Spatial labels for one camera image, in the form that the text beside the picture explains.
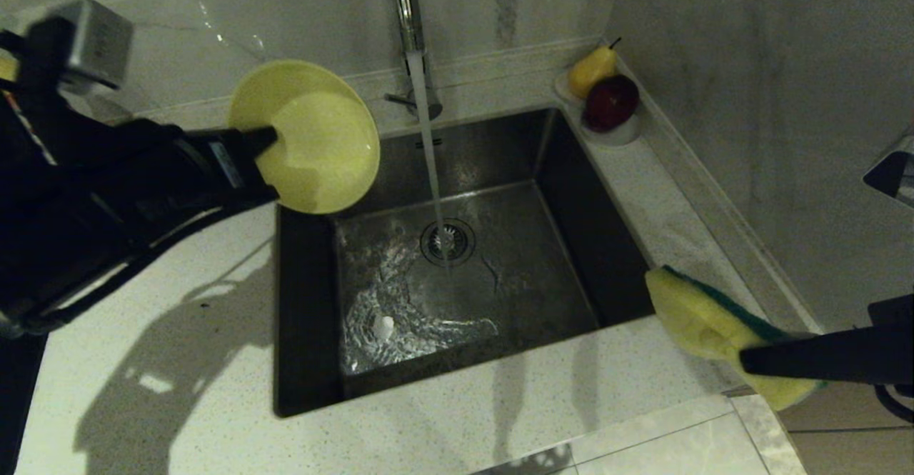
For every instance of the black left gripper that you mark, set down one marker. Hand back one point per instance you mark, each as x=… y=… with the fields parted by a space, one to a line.
x=107 y=175

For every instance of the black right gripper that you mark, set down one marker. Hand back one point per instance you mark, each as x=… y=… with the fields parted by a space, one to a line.
x=896 y=312

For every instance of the light wooden cabinet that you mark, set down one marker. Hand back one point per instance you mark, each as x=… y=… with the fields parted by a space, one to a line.
x=850 y=446

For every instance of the dark red apple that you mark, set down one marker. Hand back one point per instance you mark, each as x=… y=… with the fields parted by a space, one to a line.
x=610 y=102

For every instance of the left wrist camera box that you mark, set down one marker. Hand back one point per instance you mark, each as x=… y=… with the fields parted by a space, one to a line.
x=100 y=39

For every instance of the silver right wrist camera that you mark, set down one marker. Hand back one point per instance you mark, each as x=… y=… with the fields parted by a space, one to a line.
x=892 y=175

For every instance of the metal sink drain strainer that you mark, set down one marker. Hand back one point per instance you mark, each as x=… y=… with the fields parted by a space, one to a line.
x=460 y=243

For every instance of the green and yellow sponge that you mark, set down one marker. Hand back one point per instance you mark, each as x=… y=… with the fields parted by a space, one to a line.
x=692 y=318

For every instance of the black induction cooktop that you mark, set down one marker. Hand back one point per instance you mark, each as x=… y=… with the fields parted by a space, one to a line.
x=18 y=403

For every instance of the white fruit tray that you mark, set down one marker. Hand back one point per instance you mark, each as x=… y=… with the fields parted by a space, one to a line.
x=618 y=137

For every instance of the yellow pear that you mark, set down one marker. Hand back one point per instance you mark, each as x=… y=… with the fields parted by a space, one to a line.
x=589 y=71

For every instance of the running water stream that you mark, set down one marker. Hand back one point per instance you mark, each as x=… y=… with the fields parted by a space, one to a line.
x=428 y=146

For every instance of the yellow plastic bowl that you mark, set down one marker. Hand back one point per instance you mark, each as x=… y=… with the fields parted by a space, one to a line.
x=321 y=139

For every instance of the stainless steel sink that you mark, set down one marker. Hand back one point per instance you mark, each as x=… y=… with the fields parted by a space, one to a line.
x=571 y=196

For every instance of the chrome faucet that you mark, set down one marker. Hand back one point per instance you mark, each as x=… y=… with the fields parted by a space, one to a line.
x=407 y=3

